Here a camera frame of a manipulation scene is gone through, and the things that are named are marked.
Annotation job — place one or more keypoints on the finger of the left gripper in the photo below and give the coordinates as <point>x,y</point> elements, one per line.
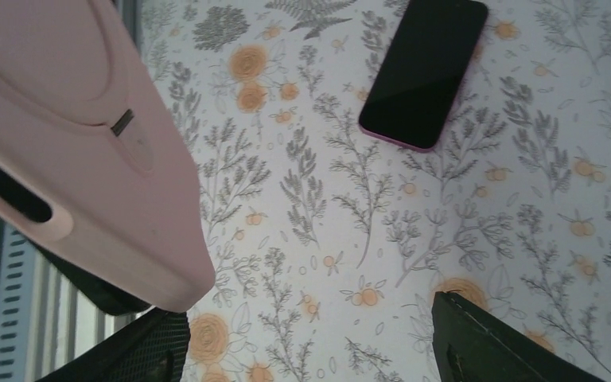
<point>107,297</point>

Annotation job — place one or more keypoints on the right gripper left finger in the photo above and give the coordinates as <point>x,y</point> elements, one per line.
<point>151,348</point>

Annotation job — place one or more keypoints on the white slotted cable duct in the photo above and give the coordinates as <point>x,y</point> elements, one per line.
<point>16,298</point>

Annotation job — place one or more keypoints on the pink silicone phone case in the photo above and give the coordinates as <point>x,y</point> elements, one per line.
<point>92,167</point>

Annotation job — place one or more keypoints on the aluminium rail frame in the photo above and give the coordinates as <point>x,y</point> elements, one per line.
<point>64,324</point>

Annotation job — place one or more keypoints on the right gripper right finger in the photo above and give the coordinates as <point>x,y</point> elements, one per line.
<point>470,344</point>

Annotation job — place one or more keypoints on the floral patterned table mat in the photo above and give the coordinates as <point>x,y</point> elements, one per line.
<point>329,244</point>

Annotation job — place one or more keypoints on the purple smartphone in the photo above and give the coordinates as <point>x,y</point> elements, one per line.
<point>421,74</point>

